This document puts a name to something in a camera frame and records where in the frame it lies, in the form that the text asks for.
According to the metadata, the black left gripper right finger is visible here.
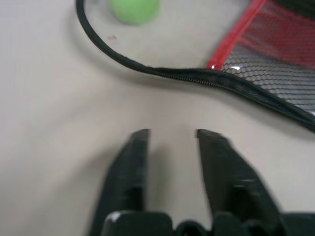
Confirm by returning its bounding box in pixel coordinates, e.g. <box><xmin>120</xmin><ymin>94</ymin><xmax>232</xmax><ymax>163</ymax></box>
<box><xmin>196</xmin><ymin>129</ymin><xmax>287</xmax><ymax>236</ymax></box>

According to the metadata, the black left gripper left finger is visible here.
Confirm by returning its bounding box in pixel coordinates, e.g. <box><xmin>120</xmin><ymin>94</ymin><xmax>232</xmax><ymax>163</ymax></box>
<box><xmin>89</xmin><ymin>128</ymin><xmax>151</xmax><ymax>236</ymax></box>

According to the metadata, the black red mesh paddle case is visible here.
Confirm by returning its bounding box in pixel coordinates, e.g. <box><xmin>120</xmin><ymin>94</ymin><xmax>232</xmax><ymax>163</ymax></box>
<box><xmin>75</xmin><ymin>0</ymin><xmax>315</xmax><ymax>135</ymax></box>

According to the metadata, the green ball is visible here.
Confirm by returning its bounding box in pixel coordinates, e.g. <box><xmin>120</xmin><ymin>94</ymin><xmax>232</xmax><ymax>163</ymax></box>
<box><xmin>108</xmin><ymin>0</ymin><xmax>161</xmax><ymax>25</ymax></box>

